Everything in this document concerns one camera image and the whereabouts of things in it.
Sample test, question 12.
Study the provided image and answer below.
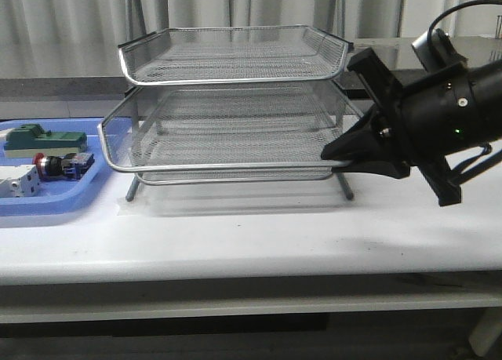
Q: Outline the white table leg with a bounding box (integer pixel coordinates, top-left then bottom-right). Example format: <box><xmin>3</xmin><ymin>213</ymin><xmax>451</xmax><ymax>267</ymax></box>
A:
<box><xmin>467</xmin><ymin>307</ymin><xmax>502</xmax><ymax>357</ymax></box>

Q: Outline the silver wire rack frame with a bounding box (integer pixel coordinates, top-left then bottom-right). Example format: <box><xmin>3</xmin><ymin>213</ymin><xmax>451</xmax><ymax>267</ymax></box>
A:
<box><xmin>122</xmin><ymin>0</ymin><xmax>355</xmax><ymax>203</ymax></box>

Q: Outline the red emergency stop button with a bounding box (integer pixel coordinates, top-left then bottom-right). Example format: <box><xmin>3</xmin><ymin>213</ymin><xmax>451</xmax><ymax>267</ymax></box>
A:
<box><xmin>32</xmin><ymin>152</ymin><xmax>95</xmax><ymax>180</ymax></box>

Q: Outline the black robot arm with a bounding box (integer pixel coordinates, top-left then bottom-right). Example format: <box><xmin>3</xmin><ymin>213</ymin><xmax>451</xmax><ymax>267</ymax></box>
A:
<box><xmin>321</xmin><ymin>48</ymin><xmax>501</xmax><ymax>206</ymax></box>

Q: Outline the green electrical module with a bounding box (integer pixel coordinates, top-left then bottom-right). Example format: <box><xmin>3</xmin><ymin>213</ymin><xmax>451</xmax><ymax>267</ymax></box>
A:
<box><xmin>3</xmin><ymin>123</ymin><xmax>87</xmax><ymax>158</ymax></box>

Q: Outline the blue plastic tray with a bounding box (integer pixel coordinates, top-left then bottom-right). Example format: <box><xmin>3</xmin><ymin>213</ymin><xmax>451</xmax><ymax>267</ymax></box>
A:
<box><xmin>1</xmin><ymin>118</ymin><xmax>112</xmax><ymax>216</ymax></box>

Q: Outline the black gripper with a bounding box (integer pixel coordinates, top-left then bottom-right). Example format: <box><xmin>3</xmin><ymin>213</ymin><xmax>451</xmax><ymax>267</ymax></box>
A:
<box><xmin>320</xmin><ymin>47</ymin><xmax>478</xmax><ymax>207</ymax></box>

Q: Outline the black camera cable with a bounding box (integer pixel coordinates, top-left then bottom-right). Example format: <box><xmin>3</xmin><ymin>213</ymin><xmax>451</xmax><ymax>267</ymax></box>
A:
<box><xmin>426</xmin><ymin>0</ymin><xmax>502</xmax><ymax>43</ymax></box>

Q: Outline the silver mesh tray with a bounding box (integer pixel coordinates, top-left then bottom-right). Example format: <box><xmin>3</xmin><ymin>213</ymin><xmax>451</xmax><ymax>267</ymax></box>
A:
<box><xmin>118</xmin><ymin>25</ymin><xmax>353</xmax><ymax>86</ymax></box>
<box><xmin>136</xmin><ymin>166</ymin><xmax>332</xmax><ymax>186</ymax></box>
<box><xmin>98</xmin><ymin>81</ymin><xmax>361</xmax><ymax>173</ymax></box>

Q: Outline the white circuit breaker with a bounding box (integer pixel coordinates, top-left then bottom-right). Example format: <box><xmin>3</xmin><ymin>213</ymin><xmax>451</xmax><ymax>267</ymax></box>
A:
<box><xmin>1</xmin><ymin>165</ymin><xmax>41</xmax><ymax>198</ymax></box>

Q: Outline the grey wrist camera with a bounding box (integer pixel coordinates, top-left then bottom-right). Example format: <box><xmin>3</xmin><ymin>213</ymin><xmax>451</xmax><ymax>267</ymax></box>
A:
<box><xmin>411</xmin><ymin>28</ymin><xmax>467</xmax><ymax>73</ymax></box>

